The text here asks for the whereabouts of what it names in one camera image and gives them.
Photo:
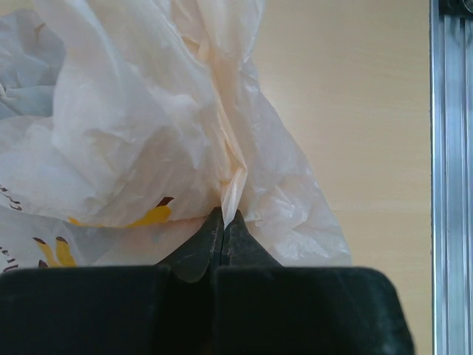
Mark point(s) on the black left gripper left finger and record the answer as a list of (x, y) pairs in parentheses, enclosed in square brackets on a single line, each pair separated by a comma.
[(162, 309)]

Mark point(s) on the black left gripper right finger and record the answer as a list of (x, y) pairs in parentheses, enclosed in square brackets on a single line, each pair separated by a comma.
[(261, 307)]

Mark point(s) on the white plastic bag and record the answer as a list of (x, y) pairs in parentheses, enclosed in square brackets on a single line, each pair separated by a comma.
[(125, 123)]

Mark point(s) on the aluminium front rail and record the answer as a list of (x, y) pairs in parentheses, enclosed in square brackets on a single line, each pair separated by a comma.
[(451, 133)]

